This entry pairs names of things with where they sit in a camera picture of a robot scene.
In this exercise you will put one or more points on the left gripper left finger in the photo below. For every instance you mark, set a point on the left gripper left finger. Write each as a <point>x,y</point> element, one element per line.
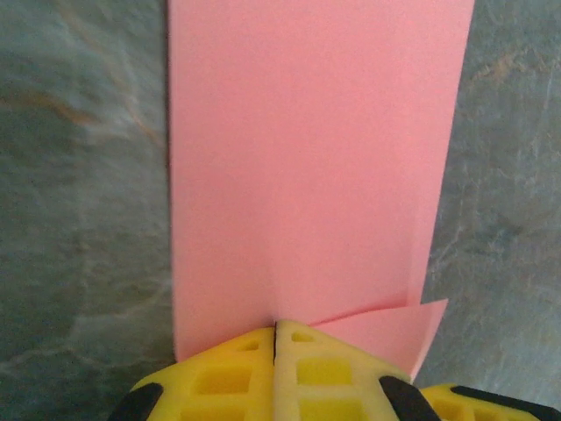
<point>219,386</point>

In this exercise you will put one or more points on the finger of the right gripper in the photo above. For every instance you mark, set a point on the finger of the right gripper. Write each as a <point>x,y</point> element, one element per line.
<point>482,408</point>

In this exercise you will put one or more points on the pink paper sheet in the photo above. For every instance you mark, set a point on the pink paper sheet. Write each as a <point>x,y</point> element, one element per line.
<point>307,153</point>

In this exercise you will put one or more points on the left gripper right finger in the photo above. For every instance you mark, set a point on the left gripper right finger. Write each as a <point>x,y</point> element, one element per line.
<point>333,386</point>

